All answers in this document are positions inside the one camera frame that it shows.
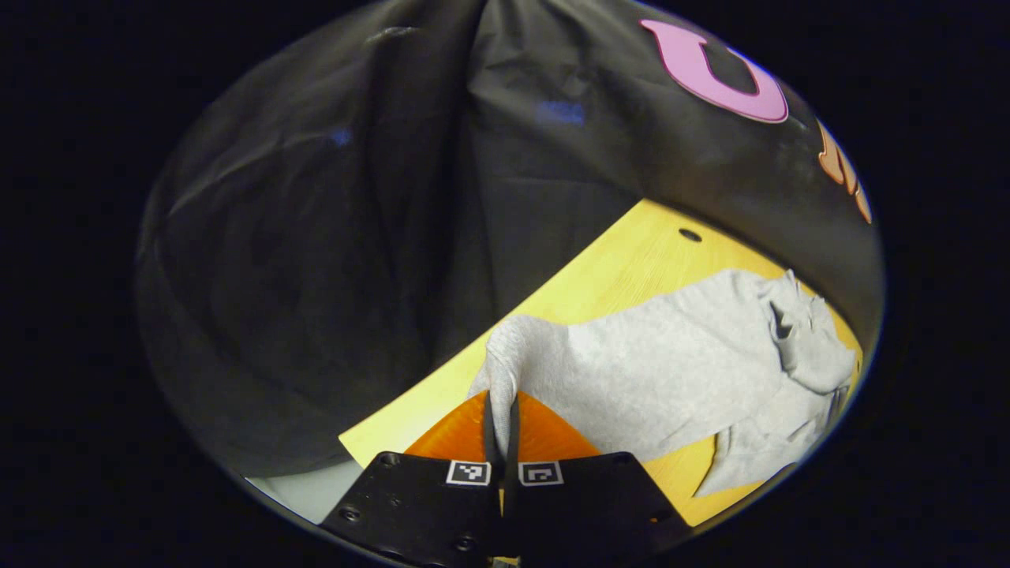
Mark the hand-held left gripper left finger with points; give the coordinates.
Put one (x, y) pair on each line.
(418, 513)

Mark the black backdrop cloth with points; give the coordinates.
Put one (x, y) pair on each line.
(316, 237)

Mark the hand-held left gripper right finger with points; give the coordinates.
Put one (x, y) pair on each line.
(592, 513)

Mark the grey sweatshirt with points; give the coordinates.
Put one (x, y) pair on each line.
(671, 363)

